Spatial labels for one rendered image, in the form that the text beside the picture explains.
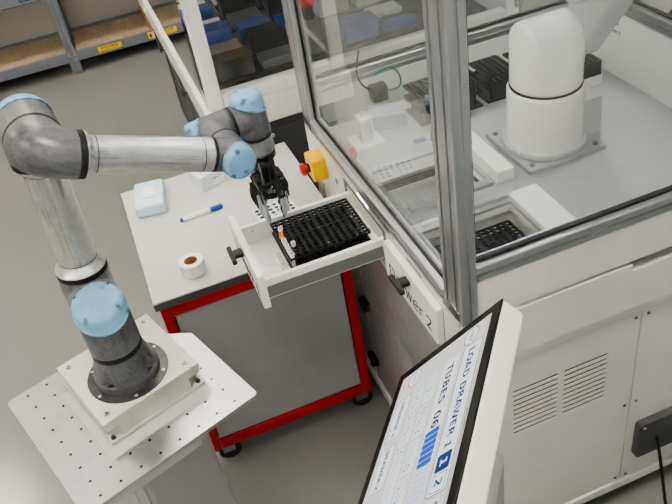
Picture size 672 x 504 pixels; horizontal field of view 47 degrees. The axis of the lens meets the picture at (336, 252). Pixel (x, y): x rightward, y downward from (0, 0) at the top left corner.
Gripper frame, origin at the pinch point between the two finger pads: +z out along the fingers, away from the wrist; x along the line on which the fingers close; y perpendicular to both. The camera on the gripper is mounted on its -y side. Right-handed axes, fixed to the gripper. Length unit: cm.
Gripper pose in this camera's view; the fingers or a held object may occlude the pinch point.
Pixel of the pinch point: (275, 213)
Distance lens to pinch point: 200.4
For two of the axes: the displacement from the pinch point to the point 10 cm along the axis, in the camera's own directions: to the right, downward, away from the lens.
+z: 1.6, 7.7, 6.2
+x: 9.2, -3.4, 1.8
